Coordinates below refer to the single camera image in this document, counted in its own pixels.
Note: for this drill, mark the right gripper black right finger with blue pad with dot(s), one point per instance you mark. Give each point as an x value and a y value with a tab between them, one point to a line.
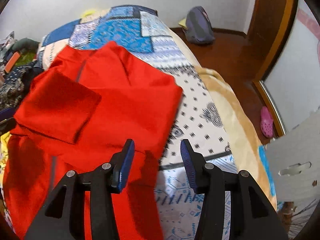
252	214

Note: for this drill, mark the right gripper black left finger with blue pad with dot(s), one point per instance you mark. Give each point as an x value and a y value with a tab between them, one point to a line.
62	214

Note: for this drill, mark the red garment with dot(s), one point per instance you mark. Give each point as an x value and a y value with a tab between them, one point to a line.
76	115

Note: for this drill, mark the pile of papers and clothes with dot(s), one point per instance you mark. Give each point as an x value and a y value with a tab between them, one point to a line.
10	45

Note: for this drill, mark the beige fleece blanket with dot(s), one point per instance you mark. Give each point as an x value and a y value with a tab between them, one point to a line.
243	139

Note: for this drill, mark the grey cardboard box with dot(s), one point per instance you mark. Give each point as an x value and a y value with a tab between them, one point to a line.
294	161

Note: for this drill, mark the pink clog shoe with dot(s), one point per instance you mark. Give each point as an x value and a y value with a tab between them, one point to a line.
266	122

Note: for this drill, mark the yellow printed t-shirt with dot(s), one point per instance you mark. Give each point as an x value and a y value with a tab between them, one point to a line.
4	150

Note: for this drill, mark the blue patchwork bedspread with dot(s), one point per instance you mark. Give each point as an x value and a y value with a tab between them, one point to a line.
144	35

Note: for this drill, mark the dark patterned folded garment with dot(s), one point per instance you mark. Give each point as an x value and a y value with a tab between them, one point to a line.
17	83

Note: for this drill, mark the green patterned storage box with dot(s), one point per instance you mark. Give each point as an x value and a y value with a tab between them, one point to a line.
25	58

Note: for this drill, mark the orange box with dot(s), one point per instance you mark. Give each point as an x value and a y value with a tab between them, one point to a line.
11	62

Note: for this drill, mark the grey purple backpack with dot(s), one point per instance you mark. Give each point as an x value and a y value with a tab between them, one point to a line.
198	27

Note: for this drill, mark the yellow curved pillow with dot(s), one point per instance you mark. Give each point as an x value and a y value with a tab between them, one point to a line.
88	13

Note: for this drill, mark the brown wooden wardrobe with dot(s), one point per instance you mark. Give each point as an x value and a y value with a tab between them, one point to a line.
268	32

